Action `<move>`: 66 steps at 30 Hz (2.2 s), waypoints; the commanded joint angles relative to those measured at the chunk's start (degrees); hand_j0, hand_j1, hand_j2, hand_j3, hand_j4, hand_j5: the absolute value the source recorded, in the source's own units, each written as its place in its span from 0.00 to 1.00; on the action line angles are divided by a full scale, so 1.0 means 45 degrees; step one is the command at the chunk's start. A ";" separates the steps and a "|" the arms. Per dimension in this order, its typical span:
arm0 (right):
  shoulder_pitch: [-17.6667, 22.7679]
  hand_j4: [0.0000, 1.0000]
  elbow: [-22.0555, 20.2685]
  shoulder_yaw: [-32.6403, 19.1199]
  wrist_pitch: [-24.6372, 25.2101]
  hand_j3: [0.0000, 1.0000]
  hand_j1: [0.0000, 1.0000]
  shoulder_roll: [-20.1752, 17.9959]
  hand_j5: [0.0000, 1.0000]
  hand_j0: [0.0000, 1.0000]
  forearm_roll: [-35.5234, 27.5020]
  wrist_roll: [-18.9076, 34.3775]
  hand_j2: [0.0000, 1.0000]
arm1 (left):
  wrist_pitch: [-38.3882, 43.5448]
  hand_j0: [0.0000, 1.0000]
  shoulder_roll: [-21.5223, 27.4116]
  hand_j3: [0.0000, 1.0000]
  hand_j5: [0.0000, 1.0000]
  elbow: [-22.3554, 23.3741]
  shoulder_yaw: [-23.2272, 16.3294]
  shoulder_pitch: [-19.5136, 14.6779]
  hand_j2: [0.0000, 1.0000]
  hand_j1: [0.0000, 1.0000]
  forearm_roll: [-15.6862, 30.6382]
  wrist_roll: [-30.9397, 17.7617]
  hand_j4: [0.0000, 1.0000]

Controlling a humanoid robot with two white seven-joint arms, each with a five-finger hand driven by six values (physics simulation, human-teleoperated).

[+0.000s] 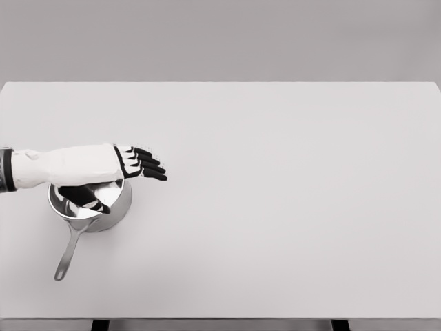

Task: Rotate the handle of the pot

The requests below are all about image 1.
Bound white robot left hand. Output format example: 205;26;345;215
49;143;169;215

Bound silver steel saucepan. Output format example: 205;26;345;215
47;177;134;282

